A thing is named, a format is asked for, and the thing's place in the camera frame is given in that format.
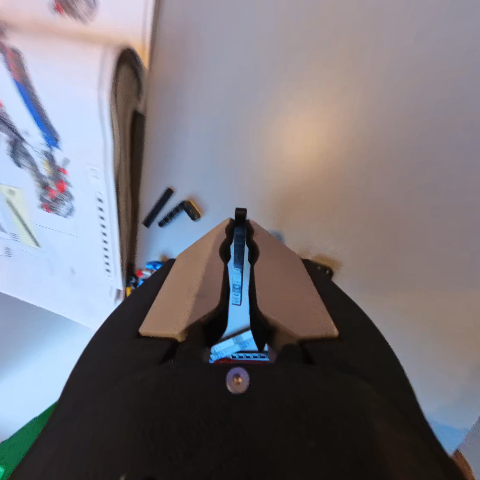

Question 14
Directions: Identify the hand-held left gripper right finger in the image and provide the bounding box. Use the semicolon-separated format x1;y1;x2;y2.
245;220;340;350

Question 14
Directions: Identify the partly built toy model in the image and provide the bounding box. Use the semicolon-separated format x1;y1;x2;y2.
209;329;271;365

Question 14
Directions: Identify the pile of toy bricks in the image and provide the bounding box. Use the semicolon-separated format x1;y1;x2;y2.
125;257;168;298

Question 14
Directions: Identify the long black toy beam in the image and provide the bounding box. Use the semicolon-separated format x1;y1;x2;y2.
229;207;249;306

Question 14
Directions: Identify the toy car instruction booklet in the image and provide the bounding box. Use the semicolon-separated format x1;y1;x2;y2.
0;0;147;329

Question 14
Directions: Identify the white desk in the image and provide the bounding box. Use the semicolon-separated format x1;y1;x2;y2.
0;0;480;458

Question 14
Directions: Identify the short black straight toy beam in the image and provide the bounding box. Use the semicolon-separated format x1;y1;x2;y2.
142;187;175;229

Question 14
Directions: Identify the green toy baseplate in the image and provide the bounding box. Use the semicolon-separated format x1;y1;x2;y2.
0;402;59;480

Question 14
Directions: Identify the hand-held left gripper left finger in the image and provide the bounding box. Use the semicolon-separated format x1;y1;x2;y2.
139;217;236;346

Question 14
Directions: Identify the black L-shaped toy beam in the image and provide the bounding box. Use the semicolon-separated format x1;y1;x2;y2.
158;200;202;228

